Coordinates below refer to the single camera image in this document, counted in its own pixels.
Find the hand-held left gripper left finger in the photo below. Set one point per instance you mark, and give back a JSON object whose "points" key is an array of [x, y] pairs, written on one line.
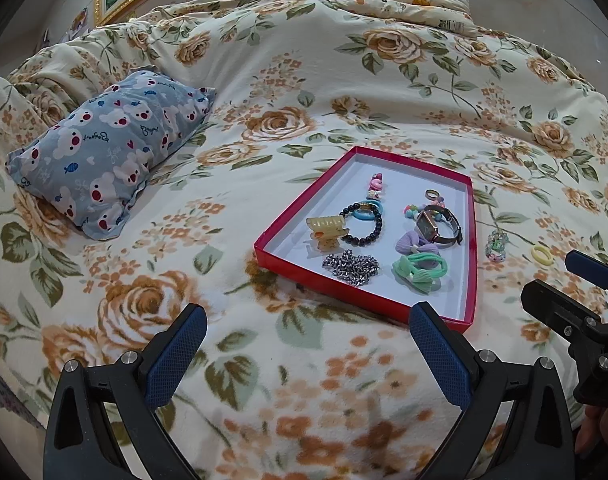
{"points": [[176, 355]]}

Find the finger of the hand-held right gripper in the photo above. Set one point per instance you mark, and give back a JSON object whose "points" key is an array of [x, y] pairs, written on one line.
{"points": [[589, 267], [559, 310]]}

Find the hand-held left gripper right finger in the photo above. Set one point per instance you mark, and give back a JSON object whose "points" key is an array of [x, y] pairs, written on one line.
{"points": [[441, 355]]}

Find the purple bow hair clip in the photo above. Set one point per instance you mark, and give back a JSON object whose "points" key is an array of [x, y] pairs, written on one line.
{"points": [[409, 242]]}

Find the yellow claw hair clip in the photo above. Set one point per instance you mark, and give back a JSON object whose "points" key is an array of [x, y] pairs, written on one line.
{"points": [[326, 227]]}

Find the pink hair clip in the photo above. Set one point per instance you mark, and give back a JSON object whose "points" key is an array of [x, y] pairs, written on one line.
{"points": [[376, 185]]}

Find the red jewelry box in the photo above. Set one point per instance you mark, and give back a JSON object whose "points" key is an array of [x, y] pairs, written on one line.
{"points": [[334, 195]]}

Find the person's right hand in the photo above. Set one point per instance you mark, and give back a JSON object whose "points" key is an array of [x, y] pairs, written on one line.
{"points": [[591, 430]]}

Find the blue bear print pillow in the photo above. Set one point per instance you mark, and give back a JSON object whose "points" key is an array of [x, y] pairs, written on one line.
{"points": [[109, 150]]}

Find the floral blanket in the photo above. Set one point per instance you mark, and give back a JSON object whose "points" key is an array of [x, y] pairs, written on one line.
{"points": [[284, 85]]}

